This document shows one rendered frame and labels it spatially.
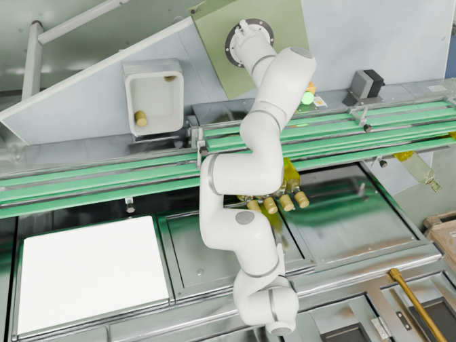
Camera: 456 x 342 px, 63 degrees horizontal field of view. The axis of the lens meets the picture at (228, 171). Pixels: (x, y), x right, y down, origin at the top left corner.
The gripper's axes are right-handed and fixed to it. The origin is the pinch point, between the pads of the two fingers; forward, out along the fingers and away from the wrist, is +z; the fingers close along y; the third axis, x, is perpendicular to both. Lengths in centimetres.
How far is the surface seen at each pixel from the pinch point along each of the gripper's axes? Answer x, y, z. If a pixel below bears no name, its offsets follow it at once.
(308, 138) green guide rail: -20.0, 6.0, 40.6
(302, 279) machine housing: -12.8, -12.8, -7.2
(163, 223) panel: 32.3, -12.1, 13.6
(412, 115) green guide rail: -61, 14, 47
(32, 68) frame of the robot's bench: 82, 16, 62
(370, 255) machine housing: -39.6, -14.9, 3.3
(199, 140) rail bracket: 21.2, 16.2, 24.6
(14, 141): 96, -15, 57
